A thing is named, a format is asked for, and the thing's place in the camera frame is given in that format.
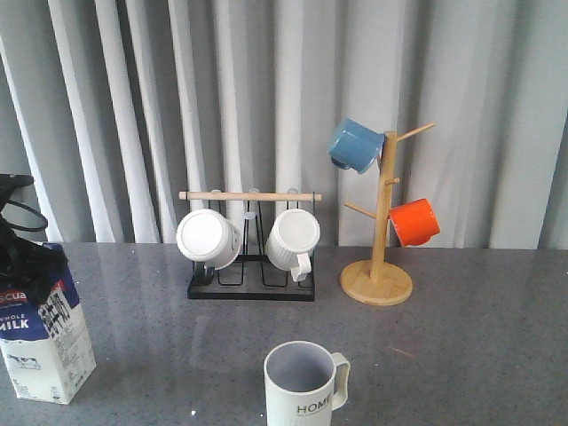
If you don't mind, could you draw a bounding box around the black wire mug rack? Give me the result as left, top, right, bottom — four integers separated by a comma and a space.
178, 189, 322, 302

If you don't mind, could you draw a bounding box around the ribbed white mug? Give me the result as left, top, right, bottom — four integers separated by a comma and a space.
265, 209, 320, 282

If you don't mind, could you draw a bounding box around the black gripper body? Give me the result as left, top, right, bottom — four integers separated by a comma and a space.
1, 173, 67, 304

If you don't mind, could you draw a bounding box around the grey pleated curtain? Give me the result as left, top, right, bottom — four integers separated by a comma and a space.
1, 1, 567, 249

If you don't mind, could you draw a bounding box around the smooth white mug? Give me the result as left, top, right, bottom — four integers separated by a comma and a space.
176, 209, 242, 270

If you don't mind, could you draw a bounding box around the blue white Pascual milk carton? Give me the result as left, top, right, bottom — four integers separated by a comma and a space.
1, 259, 96, 405

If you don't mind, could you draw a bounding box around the wooden mug tree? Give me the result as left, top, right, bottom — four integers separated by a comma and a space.
339, 122, 435, 306

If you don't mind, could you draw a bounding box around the orange mug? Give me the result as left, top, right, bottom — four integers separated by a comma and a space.
389, 198, 440, 247

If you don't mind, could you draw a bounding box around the white HOME cup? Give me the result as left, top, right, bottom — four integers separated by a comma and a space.
264, 341, 351, 425

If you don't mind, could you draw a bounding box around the black cable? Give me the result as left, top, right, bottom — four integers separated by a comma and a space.
0, 199, 49, 233

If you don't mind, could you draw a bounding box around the blue mug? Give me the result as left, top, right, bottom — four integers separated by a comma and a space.
327, 118, 385, 174

